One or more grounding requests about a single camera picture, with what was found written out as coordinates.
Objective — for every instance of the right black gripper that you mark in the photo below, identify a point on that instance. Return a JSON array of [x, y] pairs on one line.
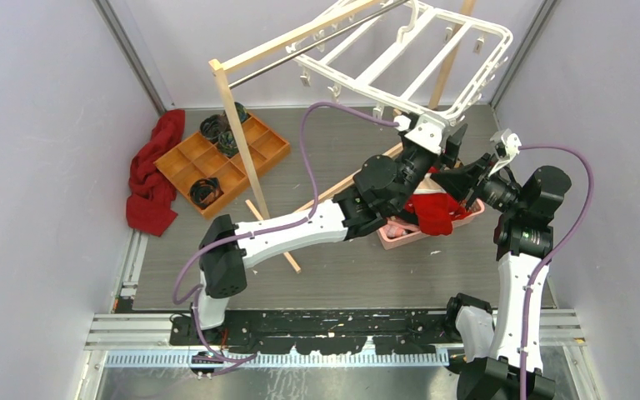
[[462, 181]]

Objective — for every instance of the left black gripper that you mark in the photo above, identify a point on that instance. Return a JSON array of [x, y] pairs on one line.
[[448, 156]]

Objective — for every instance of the red santa sock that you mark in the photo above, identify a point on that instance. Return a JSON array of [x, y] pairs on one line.
[[431, 209]]

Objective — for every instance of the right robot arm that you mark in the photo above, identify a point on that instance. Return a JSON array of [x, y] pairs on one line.
[[502, 348]]

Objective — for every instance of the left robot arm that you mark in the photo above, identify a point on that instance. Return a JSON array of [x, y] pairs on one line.
[[384, 190]]

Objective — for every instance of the white plastic clip hanger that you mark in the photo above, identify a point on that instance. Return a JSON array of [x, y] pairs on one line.
[[423, 53]]

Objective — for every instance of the pink sock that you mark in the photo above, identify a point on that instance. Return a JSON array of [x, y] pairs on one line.
[[397, 228]]

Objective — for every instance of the rolled teal sock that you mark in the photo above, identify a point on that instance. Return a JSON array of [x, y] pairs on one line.
[[242, 112]]

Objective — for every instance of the rolled dark green sock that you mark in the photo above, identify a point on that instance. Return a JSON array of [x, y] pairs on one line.
[[227, 145]]

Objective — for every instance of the rolled black orange sock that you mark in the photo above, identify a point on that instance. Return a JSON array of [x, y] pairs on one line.
[[205, 191]]

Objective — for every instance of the wooden compartment tray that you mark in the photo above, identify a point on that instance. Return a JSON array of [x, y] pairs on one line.
[[195, 158]]

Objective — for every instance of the red cloth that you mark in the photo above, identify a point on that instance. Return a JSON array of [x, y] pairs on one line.
[[149, 206]]

